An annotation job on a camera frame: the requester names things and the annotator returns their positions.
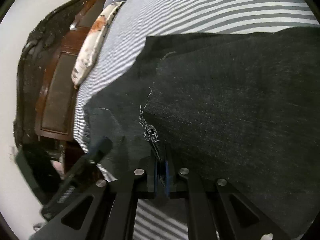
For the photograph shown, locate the dark grey denim pants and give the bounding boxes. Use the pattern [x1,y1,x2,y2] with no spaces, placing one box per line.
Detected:
[82,27,319,238]

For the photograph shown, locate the dark wooden headboard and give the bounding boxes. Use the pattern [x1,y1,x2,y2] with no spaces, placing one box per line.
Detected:
[13,0,105,147]

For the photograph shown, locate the floral orange white pillow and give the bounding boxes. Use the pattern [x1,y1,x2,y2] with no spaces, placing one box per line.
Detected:
[71,1,125,87]

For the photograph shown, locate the striped grey white bedsheet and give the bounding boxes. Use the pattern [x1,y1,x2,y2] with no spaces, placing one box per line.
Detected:
[72,0,320,240]

